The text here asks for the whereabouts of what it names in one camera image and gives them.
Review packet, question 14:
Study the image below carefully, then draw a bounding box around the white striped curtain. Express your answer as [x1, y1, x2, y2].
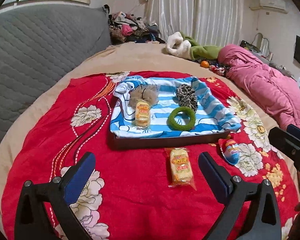
[144, 0, 244, 46]

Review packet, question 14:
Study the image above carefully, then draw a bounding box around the pile of clothes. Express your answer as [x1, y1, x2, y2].
[108, 12, 166, 45]

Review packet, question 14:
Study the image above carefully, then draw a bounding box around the red floral blanket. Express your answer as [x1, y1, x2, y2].
[1, 74, 298, 239]

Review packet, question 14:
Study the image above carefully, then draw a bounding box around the red blue egg toy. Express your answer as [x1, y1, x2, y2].
[218, 139, 240, 165]

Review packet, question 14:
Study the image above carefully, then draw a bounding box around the pink quilted duvet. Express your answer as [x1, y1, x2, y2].
[218, 44, 300, 129]

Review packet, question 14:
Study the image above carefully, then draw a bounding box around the rice cracker packet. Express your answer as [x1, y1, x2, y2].
[135, 100, 151, 128]
[165, 147, 196, 190]

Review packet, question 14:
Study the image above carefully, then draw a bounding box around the beige mesh scrunchie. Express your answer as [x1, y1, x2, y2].
[129, 85, 159, 109]

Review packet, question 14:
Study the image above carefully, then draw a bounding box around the leopard print scrunchie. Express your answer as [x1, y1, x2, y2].
[176, 84, 198, 112]

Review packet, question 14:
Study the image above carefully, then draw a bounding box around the vanity mirror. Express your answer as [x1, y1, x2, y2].
[252, 33, 273, 61]

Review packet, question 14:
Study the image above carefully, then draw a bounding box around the orange fruit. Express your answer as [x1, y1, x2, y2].
[200, 61, 210, 68]

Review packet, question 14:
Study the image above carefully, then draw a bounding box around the blue striped cartoon towel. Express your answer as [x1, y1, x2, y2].
[110, 75, 241, 139]

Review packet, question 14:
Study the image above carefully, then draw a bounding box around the beige bed sheet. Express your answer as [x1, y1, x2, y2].
[0, 43, 296, 237]

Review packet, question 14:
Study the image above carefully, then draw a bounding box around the grey quilted headboard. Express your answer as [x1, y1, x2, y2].
[0, 4, 111, 143]

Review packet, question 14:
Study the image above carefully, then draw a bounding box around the green white plush garment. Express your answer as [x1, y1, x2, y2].
[166, 31, 222, 60]

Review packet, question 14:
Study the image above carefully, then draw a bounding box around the white air conditioner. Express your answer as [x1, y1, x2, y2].
[249, 0, 288, 14]

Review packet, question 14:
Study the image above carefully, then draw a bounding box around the green fuzzy hair ring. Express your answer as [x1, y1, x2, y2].
[167, 106, 197, 132]

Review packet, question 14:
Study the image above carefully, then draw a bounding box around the dark rectangular tray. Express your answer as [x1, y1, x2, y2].
[109, 131, 230, 150]

